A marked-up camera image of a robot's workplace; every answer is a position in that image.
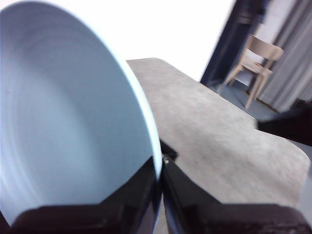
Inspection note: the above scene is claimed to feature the light blue plate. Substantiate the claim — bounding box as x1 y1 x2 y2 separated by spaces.
0 0 163 226

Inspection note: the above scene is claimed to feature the beige wooden chair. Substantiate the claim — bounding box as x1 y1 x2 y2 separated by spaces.
220 35 285 110

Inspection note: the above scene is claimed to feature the dark blue pillar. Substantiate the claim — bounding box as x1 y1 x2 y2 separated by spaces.
199 0 272 86

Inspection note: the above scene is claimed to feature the grey curtain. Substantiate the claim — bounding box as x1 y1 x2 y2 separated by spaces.
257 0 312 113

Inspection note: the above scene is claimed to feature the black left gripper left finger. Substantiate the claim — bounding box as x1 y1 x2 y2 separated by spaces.
9 156 161 234

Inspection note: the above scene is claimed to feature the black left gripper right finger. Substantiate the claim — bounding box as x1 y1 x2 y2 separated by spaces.
162 157 312 234

